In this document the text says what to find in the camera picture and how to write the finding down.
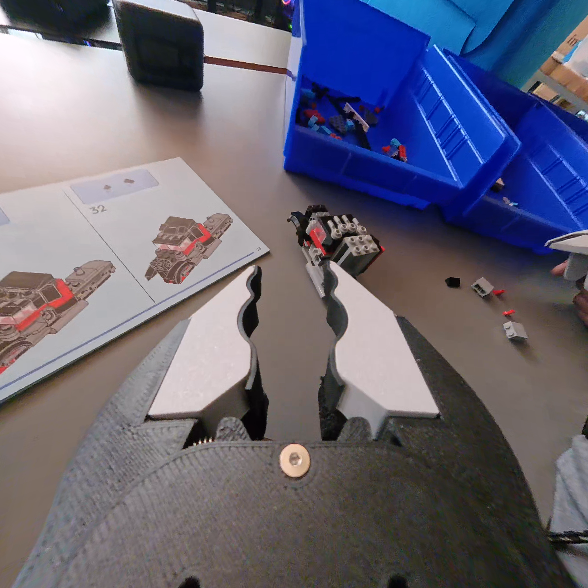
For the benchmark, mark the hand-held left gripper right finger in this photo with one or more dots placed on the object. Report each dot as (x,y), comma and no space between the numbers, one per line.
(386,367)

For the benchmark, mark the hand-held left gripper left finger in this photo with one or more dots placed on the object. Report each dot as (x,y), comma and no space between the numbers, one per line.
(206,363)

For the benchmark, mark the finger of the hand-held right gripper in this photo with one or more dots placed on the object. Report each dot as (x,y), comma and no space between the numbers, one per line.
(574,242)

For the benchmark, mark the pile of mixed toy bricks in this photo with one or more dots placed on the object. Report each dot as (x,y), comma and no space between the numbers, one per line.
(349,121)
(503,193)

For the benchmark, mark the small grey slope brick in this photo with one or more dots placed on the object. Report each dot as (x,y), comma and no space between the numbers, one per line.
(482,287)
(514,330)

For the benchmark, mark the grey black toy brick truck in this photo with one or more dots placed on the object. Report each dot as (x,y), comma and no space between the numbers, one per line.
(353,248)

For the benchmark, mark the grey desk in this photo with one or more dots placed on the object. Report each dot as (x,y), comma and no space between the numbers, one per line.
(138,128)

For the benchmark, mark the person's right hand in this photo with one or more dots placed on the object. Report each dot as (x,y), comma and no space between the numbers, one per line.
(582,310)

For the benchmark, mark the small black toy brick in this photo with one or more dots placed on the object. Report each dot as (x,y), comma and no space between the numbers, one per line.
(452,282)

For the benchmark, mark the brick instruction booklet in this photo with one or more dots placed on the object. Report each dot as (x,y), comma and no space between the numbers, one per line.
(92,239)

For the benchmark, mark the brown cardboard box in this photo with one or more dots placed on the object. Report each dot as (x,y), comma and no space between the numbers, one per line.
(569,64)

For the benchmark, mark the blue felt bag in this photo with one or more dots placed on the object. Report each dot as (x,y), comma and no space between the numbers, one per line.
(505,27)

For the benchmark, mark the person's grey sweater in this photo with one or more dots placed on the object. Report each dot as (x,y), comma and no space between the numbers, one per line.
(572,496)

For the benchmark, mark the large blue plastic bin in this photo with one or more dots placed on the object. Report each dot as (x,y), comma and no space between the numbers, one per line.
(358,46)

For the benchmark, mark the black cube power station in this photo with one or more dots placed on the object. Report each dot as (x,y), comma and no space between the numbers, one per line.
(160,46)

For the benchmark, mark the black power adapter box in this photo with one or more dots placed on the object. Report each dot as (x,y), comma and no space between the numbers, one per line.
(55,11)

